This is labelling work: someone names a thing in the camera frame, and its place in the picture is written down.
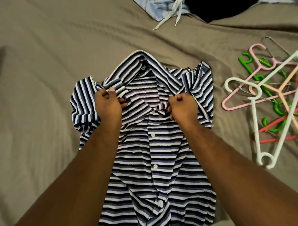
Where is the black white striped garment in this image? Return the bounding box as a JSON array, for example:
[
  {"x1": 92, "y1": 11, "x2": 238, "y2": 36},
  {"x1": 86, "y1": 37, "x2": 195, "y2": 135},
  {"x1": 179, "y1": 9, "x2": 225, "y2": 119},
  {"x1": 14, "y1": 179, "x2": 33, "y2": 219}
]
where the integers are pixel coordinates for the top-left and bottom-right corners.
[{"x1": 70, "y1": 50, "x2": 218, "y2": 226}]

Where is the pile of coloured plastic hangers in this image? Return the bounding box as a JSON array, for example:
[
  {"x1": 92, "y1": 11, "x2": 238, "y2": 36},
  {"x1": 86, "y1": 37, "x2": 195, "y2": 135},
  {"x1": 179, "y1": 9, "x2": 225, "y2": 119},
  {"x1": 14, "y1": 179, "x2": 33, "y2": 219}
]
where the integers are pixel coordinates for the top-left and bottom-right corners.
[{"x1": 221, "y1": 36, "x2": 298, "y2": 170}]

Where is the person's right hand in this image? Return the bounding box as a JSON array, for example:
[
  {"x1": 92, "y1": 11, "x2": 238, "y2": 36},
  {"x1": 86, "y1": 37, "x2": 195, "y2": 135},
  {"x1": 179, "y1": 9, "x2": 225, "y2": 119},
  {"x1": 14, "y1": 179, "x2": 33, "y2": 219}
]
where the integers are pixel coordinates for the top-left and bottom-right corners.
[{"x1": 167, "y1": 92, "x2": 201, "y2": 127}]

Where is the person's right forearm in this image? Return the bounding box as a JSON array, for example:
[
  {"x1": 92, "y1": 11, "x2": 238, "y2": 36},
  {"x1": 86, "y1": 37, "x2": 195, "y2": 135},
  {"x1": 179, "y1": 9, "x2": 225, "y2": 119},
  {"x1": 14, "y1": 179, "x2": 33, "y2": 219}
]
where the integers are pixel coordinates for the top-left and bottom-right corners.
[{"x1": 182, "y1": 119, "x2": 298, "y2": 226}]

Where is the person's left forearm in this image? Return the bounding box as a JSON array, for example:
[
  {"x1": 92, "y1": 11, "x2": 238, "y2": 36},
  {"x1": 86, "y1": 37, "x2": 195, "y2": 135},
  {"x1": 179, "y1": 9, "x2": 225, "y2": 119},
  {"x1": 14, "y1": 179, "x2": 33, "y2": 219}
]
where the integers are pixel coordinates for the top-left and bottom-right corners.
[{"x1": 14, "y1": 120, "x2": 123, "y2": 226}]

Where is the bed with taupe sheet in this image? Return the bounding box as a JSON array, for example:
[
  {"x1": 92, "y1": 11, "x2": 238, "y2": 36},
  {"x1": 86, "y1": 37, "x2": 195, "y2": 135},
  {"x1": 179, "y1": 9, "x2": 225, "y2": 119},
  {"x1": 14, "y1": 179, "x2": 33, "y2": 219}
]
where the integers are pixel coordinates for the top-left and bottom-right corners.
[{"x1": 0, "y1": 0, "x2": 298, "y2": 226}]

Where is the light blue garment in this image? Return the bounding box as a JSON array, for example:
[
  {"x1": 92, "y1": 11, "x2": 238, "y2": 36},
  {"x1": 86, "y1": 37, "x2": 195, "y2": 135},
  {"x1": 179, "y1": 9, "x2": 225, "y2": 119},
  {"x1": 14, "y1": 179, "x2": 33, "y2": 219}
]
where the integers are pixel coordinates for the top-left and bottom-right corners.
[{"x1": 133, "y1": 0, "x2": 191, "y2": 31}]

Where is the person's left hand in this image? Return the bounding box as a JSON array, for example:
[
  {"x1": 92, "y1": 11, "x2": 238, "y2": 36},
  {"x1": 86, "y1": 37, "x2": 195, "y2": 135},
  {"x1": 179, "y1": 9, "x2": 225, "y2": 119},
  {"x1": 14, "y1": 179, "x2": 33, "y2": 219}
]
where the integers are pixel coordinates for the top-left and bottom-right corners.
[{"x1": 94, "y1": 87, "x2": 128, "y2": 126}]

